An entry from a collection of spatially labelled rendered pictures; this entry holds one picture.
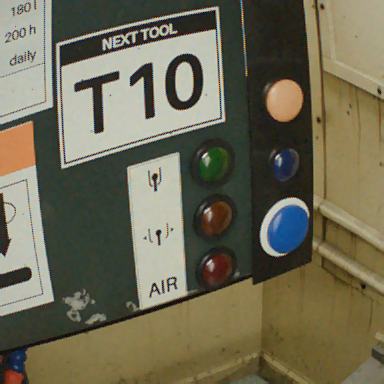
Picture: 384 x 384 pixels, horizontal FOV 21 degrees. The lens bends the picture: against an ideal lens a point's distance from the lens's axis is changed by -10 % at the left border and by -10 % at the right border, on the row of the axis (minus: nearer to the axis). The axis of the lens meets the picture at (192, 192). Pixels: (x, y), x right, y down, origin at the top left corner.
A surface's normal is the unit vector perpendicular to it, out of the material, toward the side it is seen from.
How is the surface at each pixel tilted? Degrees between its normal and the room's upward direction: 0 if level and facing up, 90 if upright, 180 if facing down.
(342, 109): 90
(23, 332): 90
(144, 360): 90
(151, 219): 90
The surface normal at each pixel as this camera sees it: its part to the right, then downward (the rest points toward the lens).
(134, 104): 0.54, 0.34
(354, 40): -0.84, 0.26
